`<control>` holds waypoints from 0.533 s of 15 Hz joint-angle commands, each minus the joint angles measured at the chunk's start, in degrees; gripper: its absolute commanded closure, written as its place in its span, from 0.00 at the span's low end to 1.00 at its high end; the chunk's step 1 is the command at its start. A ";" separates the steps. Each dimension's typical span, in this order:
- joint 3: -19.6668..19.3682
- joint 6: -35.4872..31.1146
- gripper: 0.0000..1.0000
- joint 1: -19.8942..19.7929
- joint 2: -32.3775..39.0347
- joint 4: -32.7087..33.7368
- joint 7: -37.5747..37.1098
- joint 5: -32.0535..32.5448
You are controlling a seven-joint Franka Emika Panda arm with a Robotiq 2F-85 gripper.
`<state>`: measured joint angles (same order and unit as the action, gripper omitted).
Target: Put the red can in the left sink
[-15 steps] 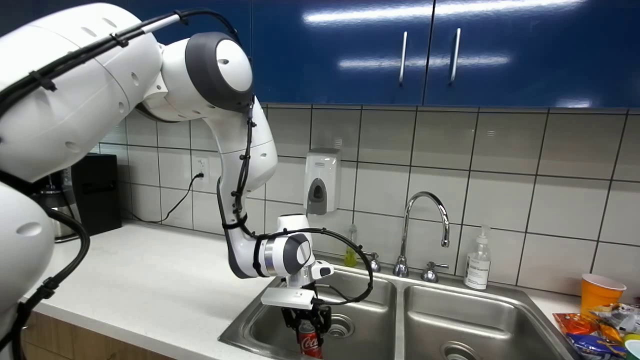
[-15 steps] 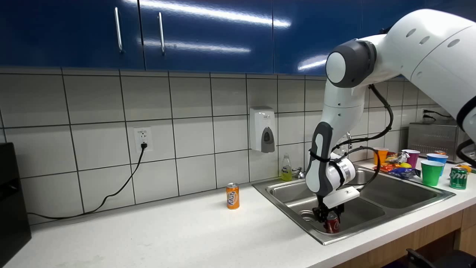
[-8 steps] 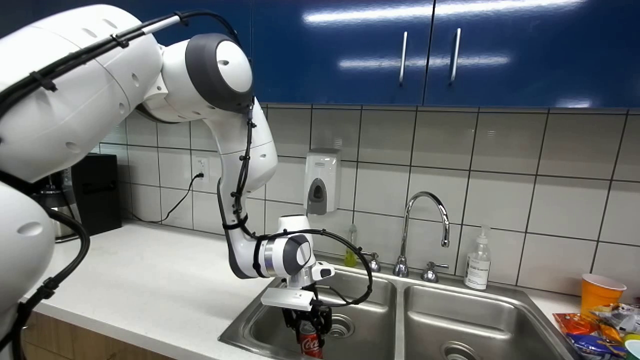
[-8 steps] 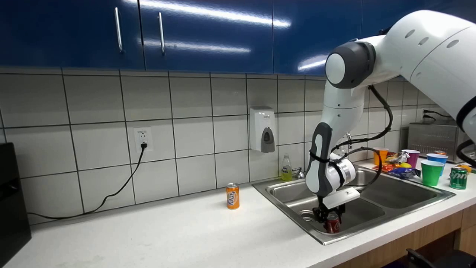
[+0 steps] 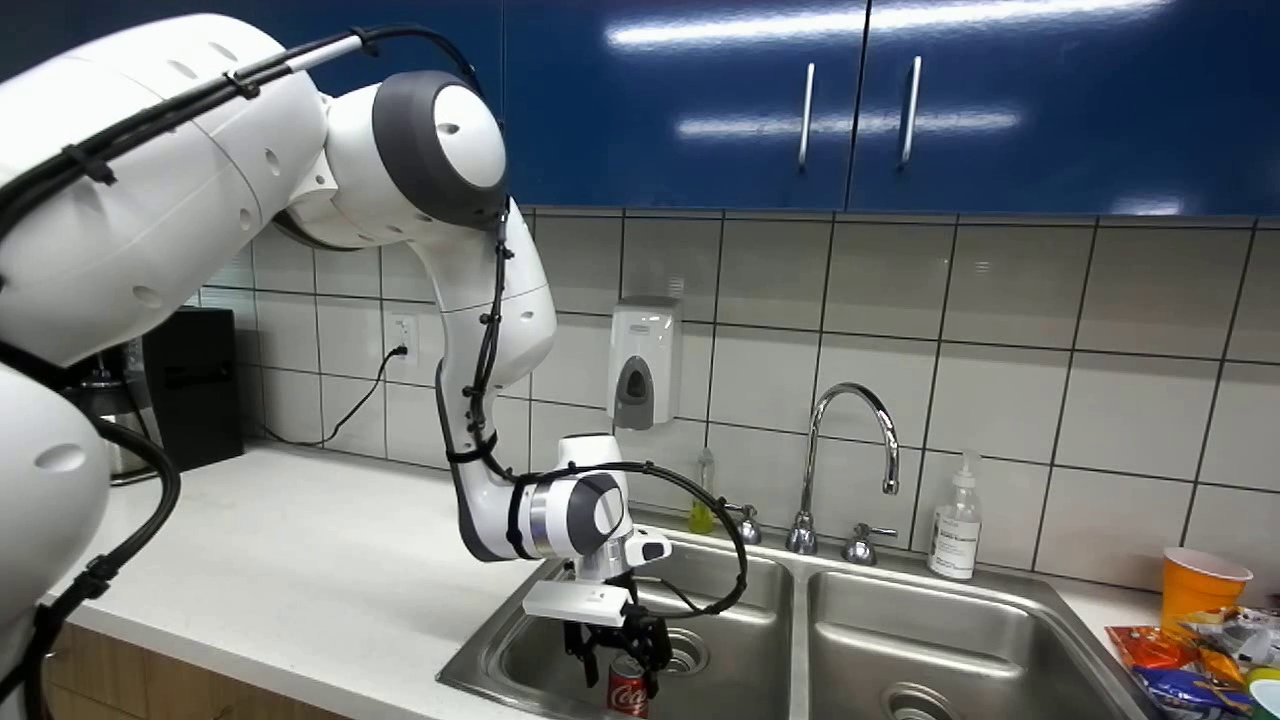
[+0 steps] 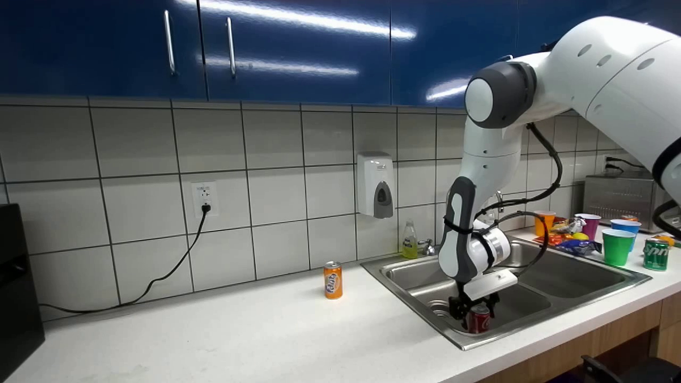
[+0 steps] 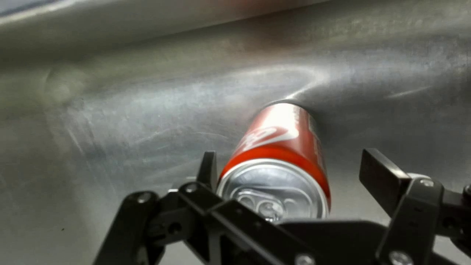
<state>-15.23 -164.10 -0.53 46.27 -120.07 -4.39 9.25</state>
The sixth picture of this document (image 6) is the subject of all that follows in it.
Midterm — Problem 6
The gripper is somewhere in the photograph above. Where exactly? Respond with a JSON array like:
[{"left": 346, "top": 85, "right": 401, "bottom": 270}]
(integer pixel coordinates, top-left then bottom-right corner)
[{"left": 448, "top": 281, "right": 501, "bottom": 322}]

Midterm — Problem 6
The red soda can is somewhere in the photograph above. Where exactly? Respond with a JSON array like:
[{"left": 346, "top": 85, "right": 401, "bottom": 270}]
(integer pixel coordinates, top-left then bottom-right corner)
[{"left": 467, "top": 304, "right": 492, "bottom": 335}]

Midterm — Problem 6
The steel sink basin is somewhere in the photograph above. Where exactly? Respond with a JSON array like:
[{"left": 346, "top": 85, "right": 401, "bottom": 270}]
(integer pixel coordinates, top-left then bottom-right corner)
[
  {"left": 497, "top": 240, "right": 627, "bottom": 299},
  {"left": 381, "top": 256, "right": 553, "bottom": 336}
]

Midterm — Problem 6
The steel double sink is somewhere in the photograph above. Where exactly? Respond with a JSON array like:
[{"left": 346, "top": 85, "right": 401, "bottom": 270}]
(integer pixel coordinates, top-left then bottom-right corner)
[{"left": 361, "top": 234, "right": 653, "bottom": 351}]

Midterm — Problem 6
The green soda can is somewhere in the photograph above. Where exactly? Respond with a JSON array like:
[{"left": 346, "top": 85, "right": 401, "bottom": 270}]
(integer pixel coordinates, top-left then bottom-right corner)
[{"left": 642, "top": 237, "right": 670, "bottom": 272}]

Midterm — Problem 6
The green dish soap bottle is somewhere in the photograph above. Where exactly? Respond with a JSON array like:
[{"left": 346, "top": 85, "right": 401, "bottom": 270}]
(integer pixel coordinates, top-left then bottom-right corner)
[{"left": 402, "top": 219, "right": 420, "bottom": 260}]

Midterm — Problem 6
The red snack bag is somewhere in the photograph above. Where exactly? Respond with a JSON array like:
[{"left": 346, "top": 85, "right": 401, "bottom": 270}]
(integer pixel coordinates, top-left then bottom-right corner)
[{"left": 534, "top": 232, "right": 573, "bottom": 247}]

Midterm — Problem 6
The orange plastic cup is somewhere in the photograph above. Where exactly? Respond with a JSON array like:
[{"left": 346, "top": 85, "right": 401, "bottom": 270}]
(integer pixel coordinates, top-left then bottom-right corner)
[{"left": 534, "top": 211, "right": 557, "bottom": 238}]

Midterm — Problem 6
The blue snack bag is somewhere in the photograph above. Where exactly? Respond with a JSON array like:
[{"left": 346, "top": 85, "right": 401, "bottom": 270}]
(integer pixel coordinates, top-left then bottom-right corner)
[{"left": 555, "top": 239, "right": 603, "bottom": 256}]

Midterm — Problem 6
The silver snack packet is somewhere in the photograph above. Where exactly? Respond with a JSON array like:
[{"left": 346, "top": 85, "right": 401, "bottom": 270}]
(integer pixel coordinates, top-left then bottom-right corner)
[{"left": 552, "top": 216, "right": 586, "bottom": 235}]

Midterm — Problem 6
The purple plastic cup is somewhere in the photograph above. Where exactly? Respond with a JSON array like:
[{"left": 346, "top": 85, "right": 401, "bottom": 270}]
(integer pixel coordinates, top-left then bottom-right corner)
[{"left": 577, "top": 213, "right": 602, "bottom": 242}]

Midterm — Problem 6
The green plastic cup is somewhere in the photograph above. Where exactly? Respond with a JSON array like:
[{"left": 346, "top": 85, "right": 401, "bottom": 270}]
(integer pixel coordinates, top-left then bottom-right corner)
[{"left": 601, "top": 228, "right": 637, "bottom": 267}]

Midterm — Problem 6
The blue plastic cup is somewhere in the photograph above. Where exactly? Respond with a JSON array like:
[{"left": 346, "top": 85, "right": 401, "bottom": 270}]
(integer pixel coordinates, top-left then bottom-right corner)
[{"left": 610, "top": 218, "right": 643, "bottom": 253}]

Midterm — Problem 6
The steel toaster oven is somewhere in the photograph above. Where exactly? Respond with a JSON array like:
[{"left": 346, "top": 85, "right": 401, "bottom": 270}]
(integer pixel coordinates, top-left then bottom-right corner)
[{"left": 582, "top": 171, "right": 674, "bottom": 234}]

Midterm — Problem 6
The blue cabinet door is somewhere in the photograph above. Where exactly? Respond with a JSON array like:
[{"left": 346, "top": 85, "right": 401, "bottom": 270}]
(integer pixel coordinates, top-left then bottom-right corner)
[
  {"left": 198, "top": 0, "right": 393, "bottom": 106},
  {"left": 0, "top": 0, "right": 208, "bottom": 102},
  {"left": 389, "top": 0, "right": 520, "bottom": 109},
  {"left": 515, "top": 0, "right": 681, "bottom": 55}
]

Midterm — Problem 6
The black appliance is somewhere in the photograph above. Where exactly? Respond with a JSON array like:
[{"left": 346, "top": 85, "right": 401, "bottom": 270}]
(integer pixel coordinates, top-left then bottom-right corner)
[{"left": 0, "top": 203, "right": 46, "bottom": 381}]

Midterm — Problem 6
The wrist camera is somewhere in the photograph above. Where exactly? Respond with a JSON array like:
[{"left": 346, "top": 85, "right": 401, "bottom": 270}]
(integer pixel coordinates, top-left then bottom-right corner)
[{"left": 464, "top": 269, "right": 518, "bottom": 302}]

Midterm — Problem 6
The white wall soap dispenser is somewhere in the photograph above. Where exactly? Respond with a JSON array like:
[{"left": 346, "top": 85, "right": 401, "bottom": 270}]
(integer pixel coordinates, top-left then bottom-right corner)
[{"left": 356, "top": 152, "right": 396, "bottom": 220}]

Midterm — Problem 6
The white wall socket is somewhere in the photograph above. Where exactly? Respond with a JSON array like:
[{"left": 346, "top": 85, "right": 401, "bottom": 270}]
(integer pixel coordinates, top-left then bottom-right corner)
[
  {"left": 190, "top": 181, "right": 219, "bottom": 218},
  {"left": 595, "top": 153, "right": 624, "bottom": 174}
]

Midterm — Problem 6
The black cable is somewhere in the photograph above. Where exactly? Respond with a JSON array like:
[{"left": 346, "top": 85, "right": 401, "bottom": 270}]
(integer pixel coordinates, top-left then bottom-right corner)
[
  {"left": 605, "top": 155, "right": 645, "bottom": 174},
  {"left": 38, "top": 204, "right": 212, "bottom": 314}
]

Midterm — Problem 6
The blue wall cabinet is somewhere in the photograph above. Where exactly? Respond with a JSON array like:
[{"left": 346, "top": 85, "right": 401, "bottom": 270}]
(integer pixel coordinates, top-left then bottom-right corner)
[{"left": 0, "top": 0, "right": 681, "bottom": 110}]

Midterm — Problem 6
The silver cabinet door handle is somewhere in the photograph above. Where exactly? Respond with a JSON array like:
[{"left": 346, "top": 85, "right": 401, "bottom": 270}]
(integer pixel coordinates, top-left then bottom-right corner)
[
  {"left": 163, "top": 9, "right": 178, "bottom": 76},
  {"left": 225, "top": 16, "right": 238, "bottom": 79}
]

